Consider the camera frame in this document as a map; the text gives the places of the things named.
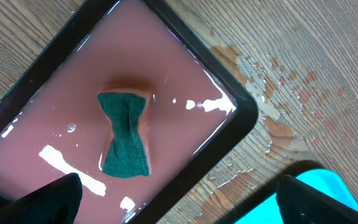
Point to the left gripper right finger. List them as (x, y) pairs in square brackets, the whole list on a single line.
[(300, 203)]

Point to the black tray with red liquid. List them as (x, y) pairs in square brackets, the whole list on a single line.
[(51, 123)]

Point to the green and pink sponge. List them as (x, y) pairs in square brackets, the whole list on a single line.
[(127, 110)]

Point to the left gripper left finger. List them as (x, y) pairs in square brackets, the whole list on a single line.
[(57, 202)]

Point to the teal plastic serving tray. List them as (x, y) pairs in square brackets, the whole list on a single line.
[(326, 181)]

